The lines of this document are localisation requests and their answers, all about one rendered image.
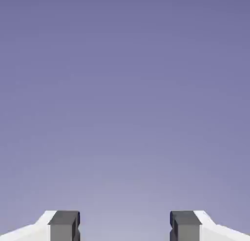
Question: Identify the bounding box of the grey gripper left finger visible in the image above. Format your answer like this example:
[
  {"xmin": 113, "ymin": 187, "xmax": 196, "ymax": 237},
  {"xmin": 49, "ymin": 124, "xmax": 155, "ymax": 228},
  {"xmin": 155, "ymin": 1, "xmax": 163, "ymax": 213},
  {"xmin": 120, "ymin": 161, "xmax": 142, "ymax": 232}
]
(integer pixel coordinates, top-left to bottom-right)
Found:
[{"xmin": 0, "ymin": 210, "xmax": 81, "ymax": 241}]

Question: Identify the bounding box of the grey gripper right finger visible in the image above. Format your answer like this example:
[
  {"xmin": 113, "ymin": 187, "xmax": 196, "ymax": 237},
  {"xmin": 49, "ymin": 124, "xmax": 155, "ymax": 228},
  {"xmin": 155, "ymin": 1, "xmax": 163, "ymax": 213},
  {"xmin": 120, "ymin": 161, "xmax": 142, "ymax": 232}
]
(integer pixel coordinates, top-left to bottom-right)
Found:
[{"xmin": 169, "ymin": 210, "xmax": 250, "ymax": 241}]

